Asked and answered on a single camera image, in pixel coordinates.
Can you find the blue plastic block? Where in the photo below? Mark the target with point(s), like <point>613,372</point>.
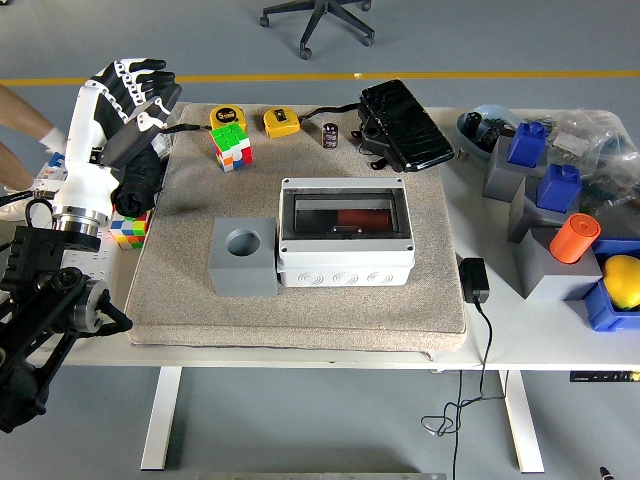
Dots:
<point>559,190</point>
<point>527,145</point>

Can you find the grey plastic junction box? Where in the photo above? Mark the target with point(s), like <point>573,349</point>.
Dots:
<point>345,265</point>

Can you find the colourful puzzle cube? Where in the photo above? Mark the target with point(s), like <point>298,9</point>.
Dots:
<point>130,232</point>
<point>232,147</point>

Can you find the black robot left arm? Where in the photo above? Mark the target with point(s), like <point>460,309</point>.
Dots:
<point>40,300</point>

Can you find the black power adapter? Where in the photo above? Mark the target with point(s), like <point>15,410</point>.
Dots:
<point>474,280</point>

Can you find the blue-grey bowl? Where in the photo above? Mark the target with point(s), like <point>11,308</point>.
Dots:
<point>470,142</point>

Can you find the black table control panel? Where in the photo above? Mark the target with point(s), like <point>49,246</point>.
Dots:
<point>600,376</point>

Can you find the black office chair base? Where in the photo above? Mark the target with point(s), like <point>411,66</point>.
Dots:
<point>320,15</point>

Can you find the white blue circuit breaker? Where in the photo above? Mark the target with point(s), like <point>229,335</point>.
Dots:
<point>47,175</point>

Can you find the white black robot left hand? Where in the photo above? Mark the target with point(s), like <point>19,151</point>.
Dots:
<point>85,165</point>

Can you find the yellow lemon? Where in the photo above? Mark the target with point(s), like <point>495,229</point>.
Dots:
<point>622,280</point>

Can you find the round yellow tape measure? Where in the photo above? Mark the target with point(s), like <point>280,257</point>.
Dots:
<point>225,117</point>

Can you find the grey-brown mat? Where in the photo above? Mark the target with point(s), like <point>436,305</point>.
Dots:
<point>350,315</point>

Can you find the small black capacitor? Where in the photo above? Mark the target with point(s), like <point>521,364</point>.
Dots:
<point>330,136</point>
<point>474,124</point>
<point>491,137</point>

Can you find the square yellow tape measure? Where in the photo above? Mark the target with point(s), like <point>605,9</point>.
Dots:
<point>280,122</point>

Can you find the black cloth bundle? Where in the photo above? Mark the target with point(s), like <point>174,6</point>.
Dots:
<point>140,185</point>

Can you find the clear plastic parts bags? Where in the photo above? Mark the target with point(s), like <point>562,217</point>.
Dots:
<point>600,145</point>

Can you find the grey holder block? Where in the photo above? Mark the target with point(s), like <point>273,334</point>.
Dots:
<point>500,180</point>
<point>555,280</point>
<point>522,220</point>
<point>240,275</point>

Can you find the blue plastic bin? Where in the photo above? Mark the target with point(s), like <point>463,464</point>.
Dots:
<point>607,312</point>

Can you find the white table leg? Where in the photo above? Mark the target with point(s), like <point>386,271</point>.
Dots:
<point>160,420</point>
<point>522,420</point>

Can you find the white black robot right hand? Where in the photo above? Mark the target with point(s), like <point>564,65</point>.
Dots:
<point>606,474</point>

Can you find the clear hinged box lid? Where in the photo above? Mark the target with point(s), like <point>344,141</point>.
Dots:
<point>320,215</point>

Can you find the white power strip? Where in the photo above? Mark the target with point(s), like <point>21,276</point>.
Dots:
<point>107,260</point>

